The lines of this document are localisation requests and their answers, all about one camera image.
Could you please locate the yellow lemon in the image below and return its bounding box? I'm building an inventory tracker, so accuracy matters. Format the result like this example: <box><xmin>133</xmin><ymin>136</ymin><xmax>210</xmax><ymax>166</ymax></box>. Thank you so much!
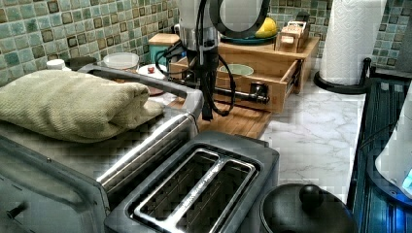
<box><xmin>255</xmin><ymin>17</ymin><xmax>278</xmax><ymax>38</ymax></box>

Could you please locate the small wooden box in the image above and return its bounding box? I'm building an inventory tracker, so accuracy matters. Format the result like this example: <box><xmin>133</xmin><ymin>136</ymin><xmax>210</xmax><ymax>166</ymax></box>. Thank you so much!
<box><xmin>275</xmin><ymin>20</ymin><xmax>310</xmax><ymax>53</ymax></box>

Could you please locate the teal canister with wooden lid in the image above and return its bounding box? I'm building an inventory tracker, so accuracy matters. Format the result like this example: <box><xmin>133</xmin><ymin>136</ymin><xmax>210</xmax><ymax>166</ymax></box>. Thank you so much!
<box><xmin>149</xmin><ymin>33</ymin><xmax>179</xmax><ymax>64</ymax></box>

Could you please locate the wooden drawer with black handle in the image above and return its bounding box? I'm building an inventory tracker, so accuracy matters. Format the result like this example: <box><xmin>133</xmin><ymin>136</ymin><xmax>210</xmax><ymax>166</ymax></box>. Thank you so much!
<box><xmin>169</xmin><ymin>58</ymin><xmax>300</xmax><ymax>114</ymax></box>

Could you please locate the teal plate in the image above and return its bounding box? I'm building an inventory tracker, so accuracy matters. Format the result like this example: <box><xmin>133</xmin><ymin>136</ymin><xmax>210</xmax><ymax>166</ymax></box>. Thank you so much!
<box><xmin>221</xmin><ymin>36</ymin><xmax>276</xmax><ymax>46</ymax></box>

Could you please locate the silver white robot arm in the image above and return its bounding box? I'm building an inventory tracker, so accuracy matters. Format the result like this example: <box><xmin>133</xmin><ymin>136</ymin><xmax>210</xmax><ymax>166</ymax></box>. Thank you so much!
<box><xmin>176</xmin><ymin>0</ymin><xmax>270</xmax><ymax>120</ymax></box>

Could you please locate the wooden drawer cabinet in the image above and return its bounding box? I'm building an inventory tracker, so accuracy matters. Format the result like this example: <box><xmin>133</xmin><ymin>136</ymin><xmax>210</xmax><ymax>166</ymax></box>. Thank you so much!
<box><xmin>219</xmin><ymin>37</ymin><xmax>320</xmax><ymax>93</ymax></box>

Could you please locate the black pot lid with knob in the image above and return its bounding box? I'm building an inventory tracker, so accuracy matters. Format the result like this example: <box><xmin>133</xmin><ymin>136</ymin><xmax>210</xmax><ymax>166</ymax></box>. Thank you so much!
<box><xmin>259</xmin><ymin>183</ymin><xmax>358</xmax><ymax>233</ymax></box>

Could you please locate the white paper towel roll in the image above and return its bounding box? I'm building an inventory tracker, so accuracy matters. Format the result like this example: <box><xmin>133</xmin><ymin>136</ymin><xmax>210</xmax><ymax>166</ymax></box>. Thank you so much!
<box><xmin>320</xmin><ymin>0</ymin><xmax>387</xmax><ymax>85</ymax></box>

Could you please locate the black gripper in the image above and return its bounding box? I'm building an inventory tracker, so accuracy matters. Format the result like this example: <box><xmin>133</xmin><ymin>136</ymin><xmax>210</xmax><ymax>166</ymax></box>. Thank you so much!
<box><xmin>187</xmin><ymin>48</ymin><xmax>219</xmax><ymax>120</ymax></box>

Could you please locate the green ceramic bowl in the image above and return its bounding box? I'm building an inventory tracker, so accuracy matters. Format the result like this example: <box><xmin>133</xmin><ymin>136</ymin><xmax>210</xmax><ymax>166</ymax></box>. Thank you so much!
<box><xmin>218</xmin><ymin>64</ymin><xmax>255</xmax><ymax>76</ymax></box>

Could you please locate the grey toaster oven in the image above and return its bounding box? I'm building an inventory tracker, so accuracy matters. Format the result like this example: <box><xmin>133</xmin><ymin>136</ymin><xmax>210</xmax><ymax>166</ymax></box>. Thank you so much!
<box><xmin>1</xmin><ymin>64</ymin><xmax>203</xmax><ymax>233</ymax></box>

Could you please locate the black paper towel holder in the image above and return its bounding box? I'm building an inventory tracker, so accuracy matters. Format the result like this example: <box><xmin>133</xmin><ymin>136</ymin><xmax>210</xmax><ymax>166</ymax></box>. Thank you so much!
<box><xmin>313</xmin><ymin>57</ymin><xmax>371</xmax><ymax>95</ymax></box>

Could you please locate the white salt shaker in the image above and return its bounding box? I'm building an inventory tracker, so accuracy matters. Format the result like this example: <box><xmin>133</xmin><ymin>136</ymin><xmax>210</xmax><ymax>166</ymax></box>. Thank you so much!
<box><xmin>47</xmin><ymin>59</ymin><xmax>70</xmax><ymax>71</ymax></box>

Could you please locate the folded green towel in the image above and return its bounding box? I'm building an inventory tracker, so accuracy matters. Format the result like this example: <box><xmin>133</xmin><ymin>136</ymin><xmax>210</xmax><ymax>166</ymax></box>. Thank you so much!
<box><xmin>1</xmin><ymin>70</ymin><xmax>163</xmax><ymax>143</ymax></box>

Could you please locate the silver two-slot toaster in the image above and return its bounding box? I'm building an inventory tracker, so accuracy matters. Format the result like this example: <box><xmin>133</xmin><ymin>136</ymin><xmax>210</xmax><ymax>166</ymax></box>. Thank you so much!
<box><xmin>104</xmin><ymin>131</ymin><xmax>279</xmax><ymax>233</ymax></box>

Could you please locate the black dish rack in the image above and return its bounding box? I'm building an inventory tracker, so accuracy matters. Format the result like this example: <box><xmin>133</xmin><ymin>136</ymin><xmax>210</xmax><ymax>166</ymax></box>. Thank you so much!
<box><xmin>347</xmin><ymin>69</ymin><xmax>411</xmax><ymax>233</ymax></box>

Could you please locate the clear plastic container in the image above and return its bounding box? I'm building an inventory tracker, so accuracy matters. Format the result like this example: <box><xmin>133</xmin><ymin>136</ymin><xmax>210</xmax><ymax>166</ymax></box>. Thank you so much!
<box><xmin>103</xmin><ymin>52</ymin><xmax>139</xmax><ymax>70</ymax></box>

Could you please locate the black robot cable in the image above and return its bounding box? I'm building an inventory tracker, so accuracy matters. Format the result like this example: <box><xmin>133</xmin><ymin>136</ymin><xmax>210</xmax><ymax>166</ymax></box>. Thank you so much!
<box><xmin>154</xmin><ymin>0</ymin><xmax>237</xmax><ymax>118</ymax></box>

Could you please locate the wooden cutting board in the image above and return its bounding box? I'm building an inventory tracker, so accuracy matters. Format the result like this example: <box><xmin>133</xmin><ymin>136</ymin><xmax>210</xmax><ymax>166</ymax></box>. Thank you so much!
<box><xmin>197</xmin><ymin>106</ymin><xmax>271</xmax><ymax>139</ymax></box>

